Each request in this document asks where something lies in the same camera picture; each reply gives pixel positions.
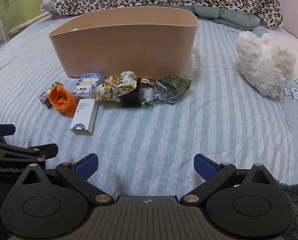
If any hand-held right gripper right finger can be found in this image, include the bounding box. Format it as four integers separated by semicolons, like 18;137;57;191
180;154;277;204

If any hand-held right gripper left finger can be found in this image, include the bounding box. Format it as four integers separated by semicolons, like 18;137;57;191
15;153;114;204

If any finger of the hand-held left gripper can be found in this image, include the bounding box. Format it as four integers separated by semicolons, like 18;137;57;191
0;123;16;143
0;140;59;161

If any white cardboard box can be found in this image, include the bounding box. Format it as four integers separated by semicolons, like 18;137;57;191
70;98;99;136

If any small cartoon print box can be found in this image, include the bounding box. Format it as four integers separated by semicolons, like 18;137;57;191
39;81;64;109

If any orange knitted sock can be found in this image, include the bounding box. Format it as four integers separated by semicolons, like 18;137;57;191
49;85;77;118

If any blue striped bed sheet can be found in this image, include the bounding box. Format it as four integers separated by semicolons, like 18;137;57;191
0;12;298;195

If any black cube box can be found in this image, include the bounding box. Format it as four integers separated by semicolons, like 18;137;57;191
120;78;142;108

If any blue white patterned box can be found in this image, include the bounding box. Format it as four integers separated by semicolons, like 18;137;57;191
71;72;105;99

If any floral fabric scrunchie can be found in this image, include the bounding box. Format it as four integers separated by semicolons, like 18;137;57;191
91;70;138;102

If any clear bag of dried herbs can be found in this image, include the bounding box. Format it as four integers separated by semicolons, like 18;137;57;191
142;74;192;109

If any white plush pillow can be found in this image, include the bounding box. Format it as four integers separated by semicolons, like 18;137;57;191
235;31;297;98

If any beige plastic storage bin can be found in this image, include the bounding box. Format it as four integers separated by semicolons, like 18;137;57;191
49;7;198;78

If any green plastic storage box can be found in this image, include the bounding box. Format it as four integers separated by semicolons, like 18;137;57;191
0;0;64;34

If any pink cloth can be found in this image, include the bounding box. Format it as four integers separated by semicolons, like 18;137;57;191
40;0;55;18

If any green checked quilt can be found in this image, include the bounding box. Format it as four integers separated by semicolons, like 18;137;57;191
193;5;261;28

